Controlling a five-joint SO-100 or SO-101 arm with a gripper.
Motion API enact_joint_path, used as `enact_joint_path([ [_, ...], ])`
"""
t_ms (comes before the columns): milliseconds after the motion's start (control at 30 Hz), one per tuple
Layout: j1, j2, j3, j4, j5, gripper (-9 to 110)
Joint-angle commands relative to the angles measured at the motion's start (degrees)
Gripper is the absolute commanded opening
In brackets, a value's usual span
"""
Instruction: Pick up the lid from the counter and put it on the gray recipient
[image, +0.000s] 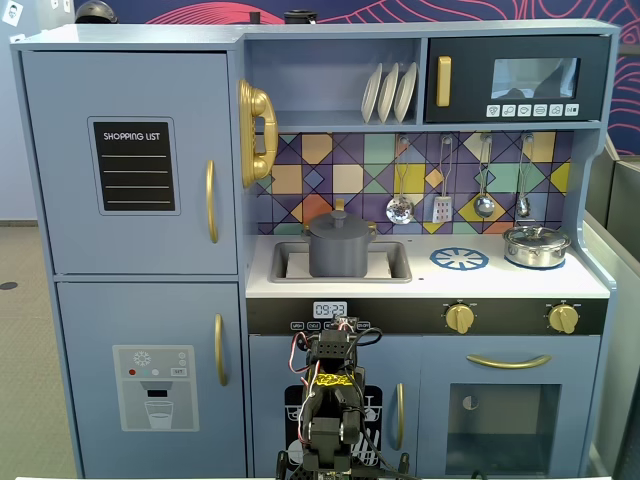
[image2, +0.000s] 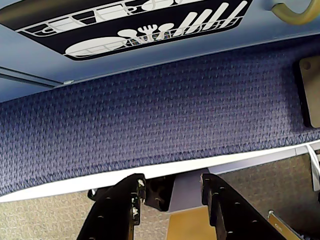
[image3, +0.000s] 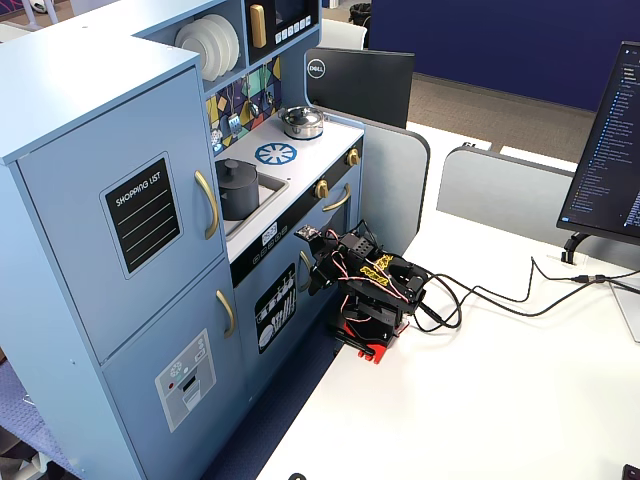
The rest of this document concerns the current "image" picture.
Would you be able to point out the gold toy telephone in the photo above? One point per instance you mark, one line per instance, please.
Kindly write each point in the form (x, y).
(257, 105)

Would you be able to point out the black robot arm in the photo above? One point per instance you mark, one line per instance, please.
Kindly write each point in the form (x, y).
(330, 350)

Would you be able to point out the blue oven door with window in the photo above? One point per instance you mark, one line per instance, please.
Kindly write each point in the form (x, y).
(435, 360)

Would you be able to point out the gold toy faucet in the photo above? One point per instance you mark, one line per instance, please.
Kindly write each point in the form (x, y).
(339, 204)

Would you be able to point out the paper portrait photo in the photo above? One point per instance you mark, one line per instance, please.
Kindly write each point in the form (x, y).
(12, 14)

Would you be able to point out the gray ice dispenser panel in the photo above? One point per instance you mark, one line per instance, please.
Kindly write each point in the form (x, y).
(155, 390)

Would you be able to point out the black floor disc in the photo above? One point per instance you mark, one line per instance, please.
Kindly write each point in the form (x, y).
(8, 285)

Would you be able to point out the black round object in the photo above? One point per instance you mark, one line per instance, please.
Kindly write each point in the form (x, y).
(300, 16)

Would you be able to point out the small metal hanging spoon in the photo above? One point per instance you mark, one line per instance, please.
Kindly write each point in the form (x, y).
(523, 206)

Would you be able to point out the small wrist camera board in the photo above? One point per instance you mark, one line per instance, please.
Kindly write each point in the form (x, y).
(345, 321)

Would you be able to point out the black shopping list board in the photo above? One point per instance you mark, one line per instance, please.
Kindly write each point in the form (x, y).
(134, 167)

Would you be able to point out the blue wooden toy kitchen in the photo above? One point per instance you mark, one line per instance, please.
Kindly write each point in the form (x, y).
(310, 85)

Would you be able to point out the metal skimmer spoon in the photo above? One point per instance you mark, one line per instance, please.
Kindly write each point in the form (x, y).
(400, 210)

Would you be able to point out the blue dishwasher door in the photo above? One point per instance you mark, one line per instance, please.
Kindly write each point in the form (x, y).
(390, 360)

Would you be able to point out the metal ladle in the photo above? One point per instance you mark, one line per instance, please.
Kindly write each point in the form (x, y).
(484, 206)

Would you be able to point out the blue freezer door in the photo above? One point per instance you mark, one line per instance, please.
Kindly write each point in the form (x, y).
(90, 325)

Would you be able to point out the small black object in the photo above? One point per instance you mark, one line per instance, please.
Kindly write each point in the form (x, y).
(254, 18)

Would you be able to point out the gray plastic pot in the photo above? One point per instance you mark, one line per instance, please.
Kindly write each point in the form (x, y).
(340, 257)

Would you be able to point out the white toy plate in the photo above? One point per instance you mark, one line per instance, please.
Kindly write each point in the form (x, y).
(370, 97)
(387, 95)
(405, 92)

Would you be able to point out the black helmet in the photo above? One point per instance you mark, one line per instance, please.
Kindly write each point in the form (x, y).
(95, 12)

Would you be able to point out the gray pot lid with knob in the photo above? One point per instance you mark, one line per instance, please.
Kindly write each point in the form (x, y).
(340, 227)

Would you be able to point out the gold stove knob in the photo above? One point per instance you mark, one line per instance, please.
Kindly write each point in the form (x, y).
(460, 319)
(563, 319)

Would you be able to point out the gray toy sink basin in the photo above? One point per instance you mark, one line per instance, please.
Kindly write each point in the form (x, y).
(280, 260)

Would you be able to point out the black toy microwave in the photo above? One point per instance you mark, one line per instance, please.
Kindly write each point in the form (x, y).
(470, 75)

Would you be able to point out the gold faucet tap knob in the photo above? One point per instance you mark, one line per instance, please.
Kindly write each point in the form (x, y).
(371, 227)

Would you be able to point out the metal slotted spatula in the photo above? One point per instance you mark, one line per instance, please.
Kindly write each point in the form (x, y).
(442, 210)

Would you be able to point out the blue fridge door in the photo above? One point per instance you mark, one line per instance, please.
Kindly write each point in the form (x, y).
(60, 150)

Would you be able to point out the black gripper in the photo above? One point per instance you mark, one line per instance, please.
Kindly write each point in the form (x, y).
(345, 321)

